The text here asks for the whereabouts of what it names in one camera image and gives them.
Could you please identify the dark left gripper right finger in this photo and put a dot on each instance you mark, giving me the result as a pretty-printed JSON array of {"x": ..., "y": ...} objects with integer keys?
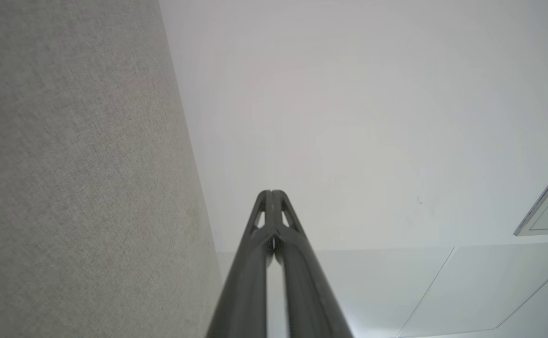
[{"x": 307, "y": 291}]

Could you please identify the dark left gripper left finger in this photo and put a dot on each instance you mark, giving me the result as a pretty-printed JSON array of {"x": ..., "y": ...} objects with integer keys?
[{"x": 248, "y": 281}]

